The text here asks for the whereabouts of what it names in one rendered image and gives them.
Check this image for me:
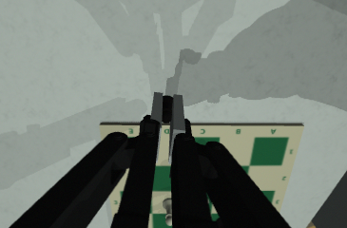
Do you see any green and cream chessboard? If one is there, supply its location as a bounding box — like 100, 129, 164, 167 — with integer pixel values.
99, 123, 304, 228

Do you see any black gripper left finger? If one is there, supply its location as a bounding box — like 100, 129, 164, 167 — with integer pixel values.
9, 92, 163, 228

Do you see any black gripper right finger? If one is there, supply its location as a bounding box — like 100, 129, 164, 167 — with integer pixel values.
168, 94, 291, 228

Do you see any white pawn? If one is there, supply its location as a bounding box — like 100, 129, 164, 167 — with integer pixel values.
163, 198, 172, 226

